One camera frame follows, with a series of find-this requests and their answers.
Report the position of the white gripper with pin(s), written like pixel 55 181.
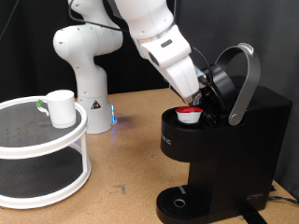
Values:
pixel 180 77

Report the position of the white coffee pod red lid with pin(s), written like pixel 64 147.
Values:
pixel 188 116

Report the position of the black Keurig coffee machine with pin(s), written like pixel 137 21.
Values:
pixel 243 155

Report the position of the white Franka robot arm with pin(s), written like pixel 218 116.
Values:
pixel 90 77

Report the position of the water tank with black lid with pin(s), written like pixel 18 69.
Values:
pixel 238 81

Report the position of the grey partition panel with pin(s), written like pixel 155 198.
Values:
pixel 274 31

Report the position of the black tape strip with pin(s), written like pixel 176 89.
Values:
pixel 253 217

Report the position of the black curtain backdrop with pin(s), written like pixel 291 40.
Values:
pixel 31 62

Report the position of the white two-tier turntable shelf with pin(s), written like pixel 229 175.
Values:
pixel 37 174

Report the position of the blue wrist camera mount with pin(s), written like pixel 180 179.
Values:
pixel 199 74

